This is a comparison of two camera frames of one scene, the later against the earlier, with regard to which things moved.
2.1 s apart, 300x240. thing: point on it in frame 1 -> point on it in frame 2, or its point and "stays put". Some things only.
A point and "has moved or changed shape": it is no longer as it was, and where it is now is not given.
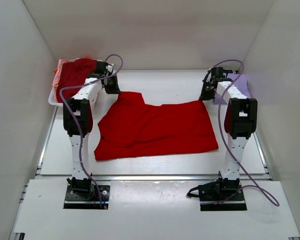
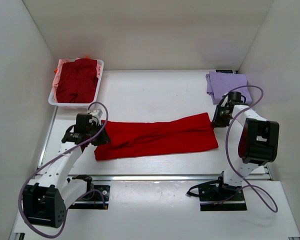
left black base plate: (74, 201) stays put
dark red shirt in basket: (74, 73) stays put
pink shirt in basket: (61, 62) stays put
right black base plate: (235, 202) stays put
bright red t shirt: (129, 128) has moved or changed shape
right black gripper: (203, 96) -> (216, 122)
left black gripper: (115, 90) -> (105, 138)
